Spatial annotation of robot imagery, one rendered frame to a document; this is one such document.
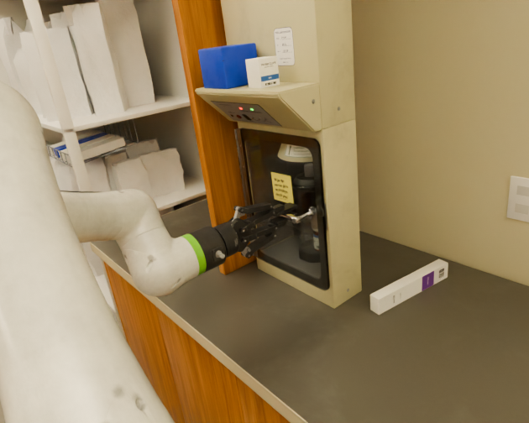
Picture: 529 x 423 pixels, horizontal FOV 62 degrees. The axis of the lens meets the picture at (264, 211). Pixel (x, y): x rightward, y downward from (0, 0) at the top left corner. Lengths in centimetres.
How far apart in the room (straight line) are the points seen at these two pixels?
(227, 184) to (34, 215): 90
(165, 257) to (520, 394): 72
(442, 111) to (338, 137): 38
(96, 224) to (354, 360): 61
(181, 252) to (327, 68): 49
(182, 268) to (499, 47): 88
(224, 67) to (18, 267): 73
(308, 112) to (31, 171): 61
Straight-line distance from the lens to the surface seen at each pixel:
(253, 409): 118
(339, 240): 110
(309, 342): 107
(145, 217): 91
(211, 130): 123
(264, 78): 98
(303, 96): 93
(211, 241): 93
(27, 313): 39
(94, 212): 81
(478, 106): 126
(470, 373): 103
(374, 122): 144
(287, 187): 110
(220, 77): 105
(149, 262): 88
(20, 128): 50
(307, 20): 97
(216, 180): 126
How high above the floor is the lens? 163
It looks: 22 degrees down
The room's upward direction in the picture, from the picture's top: 7 degrees counter-clockwise
